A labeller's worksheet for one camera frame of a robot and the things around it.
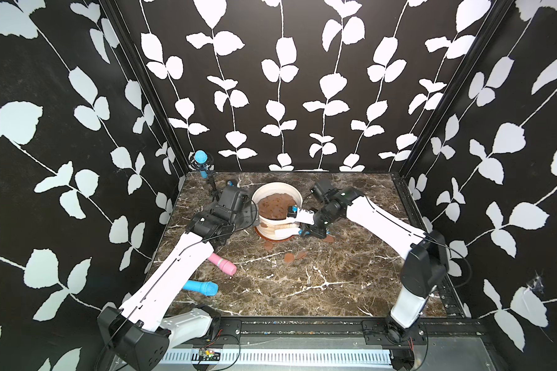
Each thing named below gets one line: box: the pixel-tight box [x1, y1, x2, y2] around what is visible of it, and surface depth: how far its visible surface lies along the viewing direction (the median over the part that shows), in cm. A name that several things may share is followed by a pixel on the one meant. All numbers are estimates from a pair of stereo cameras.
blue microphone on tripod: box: [187, 149, 220, 202], surface depth 97 cm
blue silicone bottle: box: [182, 279, 219, 297], surface depth 81 cm
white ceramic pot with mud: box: [251, 181, 304, 241], surface depth 96 cm
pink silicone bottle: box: [207, 252, 238, 276], surface depth 87 cm
